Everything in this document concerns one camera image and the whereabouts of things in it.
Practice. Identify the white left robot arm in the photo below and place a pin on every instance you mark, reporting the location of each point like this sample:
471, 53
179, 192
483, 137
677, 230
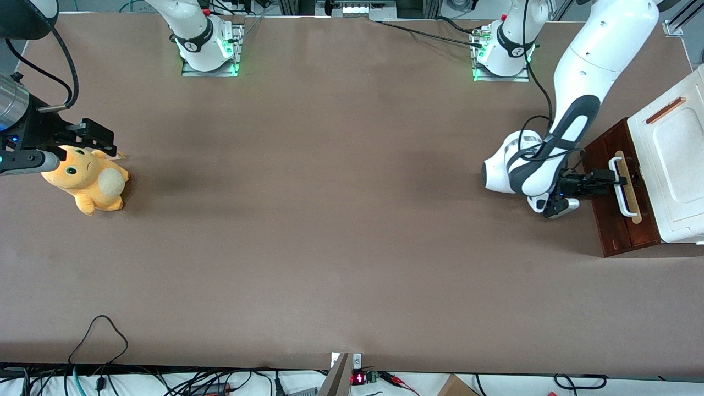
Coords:
599, 49

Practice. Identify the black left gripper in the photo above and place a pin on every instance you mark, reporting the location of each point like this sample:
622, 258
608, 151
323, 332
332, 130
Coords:
575, 183

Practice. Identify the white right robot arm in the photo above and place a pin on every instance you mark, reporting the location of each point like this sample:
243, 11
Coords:
198, 33

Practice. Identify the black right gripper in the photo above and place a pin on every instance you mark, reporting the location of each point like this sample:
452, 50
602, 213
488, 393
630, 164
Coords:
39, 130

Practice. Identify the red black clip leads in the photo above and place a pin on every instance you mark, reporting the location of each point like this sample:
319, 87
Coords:
399, 380

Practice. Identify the brown wooden drawer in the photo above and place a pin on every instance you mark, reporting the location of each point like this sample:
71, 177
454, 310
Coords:
641, 231

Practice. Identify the white and brown drawer cabinet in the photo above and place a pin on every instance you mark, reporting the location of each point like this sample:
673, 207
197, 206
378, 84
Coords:
679, 165

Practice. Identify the small metal bracket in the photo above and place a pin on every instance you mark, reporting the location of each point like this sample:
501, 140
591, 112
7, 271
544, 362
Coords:
357, 360

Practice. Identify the wooden board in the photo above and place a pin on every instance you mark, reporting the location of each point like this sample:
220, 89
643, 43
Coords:
335, 379

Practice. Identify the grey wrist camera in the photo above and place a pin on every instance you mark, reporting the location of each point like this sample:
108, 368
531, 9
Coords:
561, 208
27, 161

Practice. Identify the red digit display module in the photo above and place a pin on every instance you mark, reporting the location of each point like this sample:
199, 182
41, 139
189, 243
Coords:
358, 378

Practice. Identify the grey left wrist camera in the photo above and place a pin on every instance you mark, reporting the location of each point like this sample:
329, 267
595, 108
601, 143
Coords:
561, 208

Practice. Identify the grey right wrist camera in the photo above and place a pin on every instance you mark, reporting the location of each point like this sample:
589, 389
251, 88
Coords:
27, 161

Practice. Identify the black power adapter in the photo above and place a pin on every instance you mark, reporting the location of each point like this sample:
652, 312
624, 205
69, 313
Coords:
212, 389

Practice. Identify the orange plush toy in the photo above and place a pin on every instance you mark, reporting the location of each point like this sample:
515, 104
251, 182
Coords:
93, 184

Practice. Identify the white power strip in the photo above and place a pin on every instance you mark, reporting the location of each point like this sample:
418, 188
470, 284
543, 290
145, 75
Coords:
363, 9

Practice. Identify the brown cardboard box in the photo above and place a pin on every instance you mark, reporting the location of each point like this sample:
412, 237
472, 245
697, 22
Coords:
456, 388

